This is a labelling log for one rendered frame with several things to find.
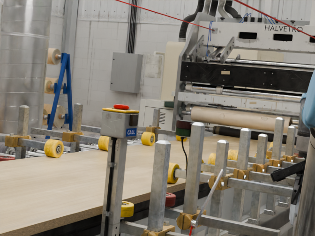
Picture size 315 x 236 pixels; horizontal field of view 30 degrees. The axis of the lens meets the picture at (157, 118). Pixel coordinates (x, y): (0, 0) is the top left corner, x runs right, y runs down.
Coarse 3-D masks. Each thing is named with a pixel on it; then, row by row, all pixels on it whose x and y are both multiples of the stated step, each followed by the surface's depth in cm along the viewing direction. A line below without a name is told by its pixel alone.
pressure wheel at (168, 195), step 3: (168, 195) 205; (171, 195) 204; (174, 195) 204; (168, 198) 201; (171, 198) 202; (174, 198) 203; (165, 201) 201; (168, 201) 201; (171, 201) 202; (174, 201) 204; (165, 204) 201; (168, 204) 201; (171, 204) 202; (174, 204) 204; (165, 207) 204
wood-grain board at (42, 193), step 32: (32, 160) 255; (64, 160) 263; (96, 160) 272; (128, 160) 282; (0, 192) 186; (32, 192) 190; (64, 192) 195; (96, 192) 200; (128, 192) 205; (0, 224) 149; (32, 224) 152; (64, 224) 164
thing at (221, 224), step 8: (168, 208) 204; (168, 216) 203; (176, 216) 201; (208, 216) 198; (200, 224) 197; (208, 224) 196; (216, 224) 195; (224, 224) 193; (232, 224) 192; (240, 224) 191; (248, 224) 192; (240, 232) 191; (248, 232) 190; (256, 232) 188; (264, 232) 187; (272, 232) 186
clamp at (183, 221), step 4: (196, 212) 198; (204, 212) 202; (180, 216) 193; (184, 216) 192; (188, 216) 192; (192, 216) 193; (196, 216) 196; (176, 220) 194; (180, 220) 193; (184, 220) 192; (188, 220) 192; (180, 224) 193; (184, 224) 192; (188, 224) 192; (180, 228) 193; (184, 228) 192; (188, 228) 192
